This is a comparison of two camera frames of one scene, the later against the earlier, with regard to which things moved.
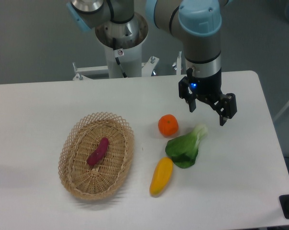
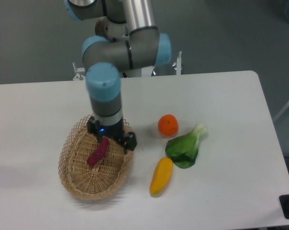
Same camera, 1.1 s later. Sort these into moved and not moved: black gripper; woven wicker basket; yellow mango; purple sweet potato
Moved: black gripper
Not moved: yellow mango; woven wicker basket; purple sweet potato
